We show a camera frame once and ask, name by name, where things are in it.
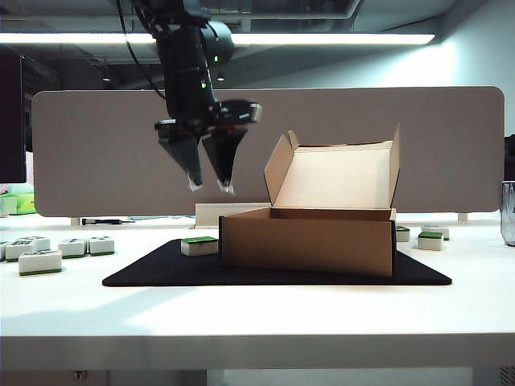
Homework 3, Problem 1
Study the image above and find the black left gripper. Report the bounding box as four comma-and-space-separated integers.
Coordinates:
154, 99, 265, 196

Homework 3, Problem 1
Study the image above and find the brown paper box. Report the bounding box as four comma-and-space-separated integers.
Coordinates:
218, 122, 402, 279

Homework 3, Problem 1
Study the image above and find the mahjong tile three bamboo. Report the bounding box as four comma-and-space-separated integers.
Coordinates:
87, 236, 116, 257

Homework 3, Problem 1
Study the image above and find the mahjong tile two bamboo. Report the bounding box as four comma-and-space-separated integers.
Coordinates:
57, 238, 89, 259

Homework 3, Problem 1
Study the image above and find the mahjong tile zigzag bamboo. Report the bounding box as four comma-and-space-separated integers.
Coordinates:
16, 236, 52, 253

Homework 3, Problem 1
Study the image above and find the mahjong tile bird mark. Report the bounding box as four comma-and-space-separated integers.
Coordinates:
18, 249, 64, 277

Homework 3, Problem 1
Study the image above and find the mahjong tile six bamboo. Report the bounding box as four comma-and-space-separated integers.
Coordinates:
4, 240, 34, 262

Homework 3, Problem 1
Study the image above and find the grey-brown desk divider panel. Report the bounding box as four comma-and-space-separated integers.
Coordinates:
31, 85, 506, 219

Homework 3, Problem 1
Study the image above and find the black desk mat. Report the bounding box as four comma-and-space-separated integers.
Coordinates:
101, 238, 453, 288

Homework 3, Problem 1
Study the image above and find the black pen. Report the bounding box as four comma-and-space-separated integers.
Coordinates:
80, 217, 134, 226

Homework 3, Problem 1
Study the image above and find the ceiling light strip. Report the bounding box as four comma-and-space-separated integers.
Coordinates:
0, 31, 437, 46

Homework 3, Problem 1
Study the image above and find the green white packet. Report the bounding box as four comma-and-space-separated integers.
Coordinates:
0, 191, 36, 219

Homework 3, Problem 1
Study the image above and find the black computer monitor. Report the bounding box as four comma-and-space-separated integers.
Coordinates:
0, 44, 27, 185

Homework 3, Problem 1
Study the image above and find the black object behind divider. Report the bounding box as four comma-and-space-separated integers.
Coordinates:
503, 134, 515, 178

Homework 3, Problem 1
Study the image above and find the clear glass cup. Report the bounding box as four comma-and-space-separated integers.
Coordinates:
500, 180, 515, 248

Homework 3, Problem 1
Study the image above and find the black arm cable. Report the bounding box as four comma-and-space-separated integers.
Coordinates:
115, 0, 168, 101

